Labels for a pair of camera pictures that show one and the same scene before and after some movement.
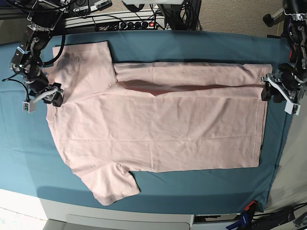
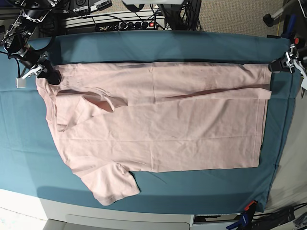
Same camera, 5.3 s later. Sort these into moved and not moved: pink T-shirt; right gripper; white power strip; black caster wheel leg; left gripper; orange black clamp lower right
Moved: left gripper; right gripper
Not moved: orange black clamp lower right; white power strip; pink T-shirt; black caster wheel leg
